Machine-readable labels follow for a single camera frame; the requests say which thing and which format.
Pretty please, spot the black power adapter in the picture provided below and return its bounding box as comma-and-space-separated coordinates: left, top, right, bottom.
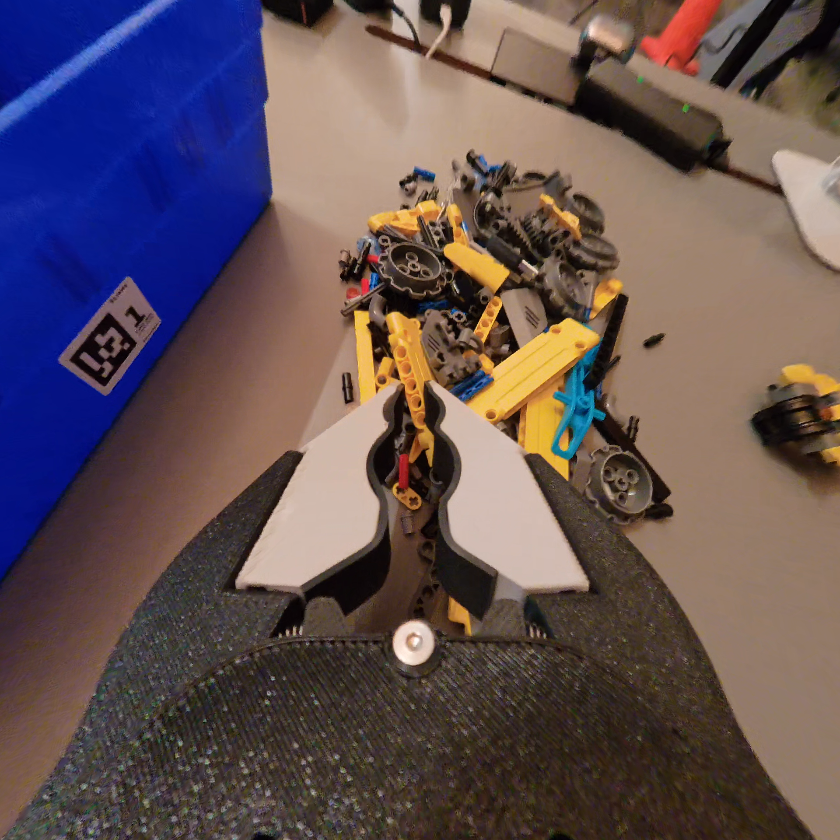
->
576, 60, 732, 173

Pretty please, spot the grey flat cover panel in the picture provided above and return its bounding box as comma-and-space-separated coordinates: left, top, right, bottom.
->
491, 28, 593, 106

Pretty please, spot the small black box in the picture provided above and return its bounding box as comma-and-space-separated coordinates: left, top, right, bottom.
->
262, 0, 336, 27

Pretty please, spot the yellow toy beam with holes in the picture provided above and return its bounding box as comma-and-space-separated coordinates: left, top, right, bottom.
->
386, 312, 435, 454

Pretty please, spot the partly built yellow toy vehicle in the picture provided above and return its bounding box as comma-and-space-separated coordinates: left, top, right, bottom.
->
751, 364, 840, 466

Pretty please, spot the black cable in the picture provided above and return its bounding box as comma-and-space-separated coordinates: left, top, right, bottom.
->
387, 0, 422, 48

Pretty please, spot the red plastic object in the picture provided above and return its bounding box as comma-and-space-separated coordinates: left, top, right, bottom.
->
640, 0, 723, 76

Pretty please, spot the pile of toy building parts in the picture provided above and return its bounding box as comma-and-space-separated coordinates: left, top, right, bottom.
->
338, 150, 673, 634

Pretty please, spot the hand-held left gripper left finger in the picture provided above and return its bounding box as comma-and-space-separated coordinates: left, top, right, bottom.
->
235, 384, 406, 616

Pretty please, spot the dark blurred frame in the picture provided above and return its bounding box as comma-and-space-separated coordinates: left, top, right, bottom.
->
701, 0, 840, 99

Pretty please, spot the blue plastic bin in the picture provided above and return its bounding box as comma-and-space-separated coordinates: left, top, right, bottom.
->
0, 0, 273, 581

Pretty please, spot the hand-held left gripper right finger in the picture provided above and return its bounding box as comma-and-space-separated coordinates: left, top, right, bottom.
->
425, 382, 590, 623

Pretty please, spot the white cable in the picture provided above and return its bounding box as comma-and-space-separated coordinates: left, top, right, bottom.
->
425, 5, 455, 60

